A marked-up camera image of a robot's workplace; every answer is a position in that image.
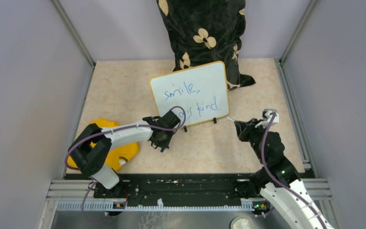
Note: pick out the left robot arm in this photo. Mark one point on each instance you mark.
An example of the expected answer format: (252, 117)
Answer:
(90, 150)

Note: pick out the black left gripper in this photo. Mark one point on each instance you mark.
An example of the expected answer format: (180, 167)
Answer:
(163, 145)

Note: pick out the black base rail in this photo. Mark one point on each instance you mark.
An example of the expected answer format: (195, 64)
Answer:
(185, 190)

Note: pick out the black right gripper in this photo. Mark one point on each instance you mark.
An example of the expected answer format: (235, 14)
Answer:
(243, 128)

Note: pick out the round metal disc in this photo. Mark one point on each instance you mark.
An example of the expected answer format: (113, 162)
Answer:
(242, 222)

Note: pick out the black floral pillow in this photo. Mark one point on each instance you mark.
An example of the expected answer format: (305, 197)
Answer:
(205, 31)

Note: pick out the yellow plastic object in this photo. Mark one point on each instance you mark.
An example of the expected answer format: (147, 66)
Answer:
(117, 157)

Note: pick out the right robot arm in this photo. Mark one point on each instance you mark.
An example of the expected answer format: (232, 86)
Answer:
(278, 181)

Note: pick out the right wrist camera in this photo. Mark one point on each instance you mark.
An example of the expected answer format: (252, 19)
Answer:
(270, 117)

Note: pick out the yellow-framed whiteboard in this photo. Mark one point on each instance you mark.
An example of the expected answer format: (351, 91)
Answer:
(196, 94)

